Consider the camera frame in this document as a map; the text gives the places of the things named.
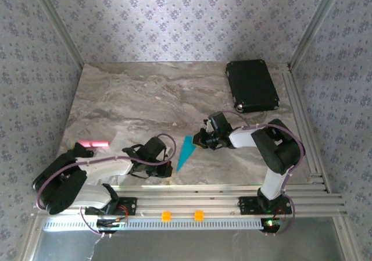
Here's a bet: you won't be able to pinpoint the aluminium rail frame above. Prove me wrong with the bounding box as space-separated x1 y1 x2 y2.
31 185 348 218

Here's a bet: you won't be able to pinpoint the black controller board red wires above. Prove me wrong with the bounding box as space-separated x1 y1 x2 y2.
96 219 128 234

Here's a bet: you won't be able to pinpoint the pink marker clear cap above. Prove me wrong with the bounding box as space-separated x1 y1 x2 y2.
67 138 110 148

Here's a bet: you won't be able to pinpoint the grey metal sheet panel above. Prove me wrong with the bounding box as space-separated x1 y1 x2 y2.
28 217 360 261

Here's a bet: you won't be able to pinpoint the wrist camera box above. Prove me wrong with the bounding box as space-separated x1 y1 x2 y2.
143 137 173 158
207 112 233 133

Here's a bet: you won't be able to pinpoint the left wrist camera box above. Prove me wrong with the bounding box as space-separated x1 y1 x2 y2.
143 137 173 158

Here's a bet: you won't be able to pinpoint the aluminium side rail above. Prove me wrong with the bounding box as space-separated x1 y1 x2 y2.
279 64 332 194

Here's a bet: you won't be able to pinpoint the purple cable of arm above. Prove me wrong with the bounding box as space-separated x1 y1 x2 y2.
219 110 306 235
35 133 177 238

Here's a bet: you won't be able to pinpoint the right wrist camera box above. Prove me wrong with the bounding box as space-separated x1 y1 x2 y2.
207 112 233 133

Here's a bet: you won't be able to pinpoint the aluminium corner post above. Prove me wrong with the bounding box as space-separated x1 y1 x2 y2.
28 0 85 70
288 0 348 71

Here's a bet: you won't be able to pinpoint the black controller board green light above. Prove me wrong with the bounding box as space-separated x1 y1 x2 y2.
260 217 287 234

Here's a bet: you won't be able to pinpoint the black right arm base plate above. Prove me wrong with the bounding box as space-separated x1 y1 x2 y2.
238 196 292 215

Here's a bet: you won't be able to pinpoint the black hard case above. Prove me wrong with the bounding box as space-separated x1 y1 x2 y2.
226 59 280 113

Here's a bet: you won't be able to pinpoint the slotted grey cable duct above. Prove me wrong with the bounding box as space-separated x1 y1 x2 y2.
42 217 270 231

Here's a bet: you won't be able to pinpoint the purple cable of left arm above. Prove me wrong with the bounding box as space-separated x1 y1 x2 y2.
35 133 177 238

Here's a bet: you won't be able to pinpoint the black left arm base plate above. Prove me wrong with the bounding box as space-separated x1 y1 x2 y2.
84 196 137 216

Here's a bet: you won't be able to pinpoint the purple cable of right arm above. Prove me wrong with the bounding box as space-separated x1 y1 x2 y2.
219 110 306 235

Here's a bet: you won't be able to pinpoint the blue cloth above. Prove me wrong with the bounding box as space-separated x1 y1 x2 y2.
176 135 198 174

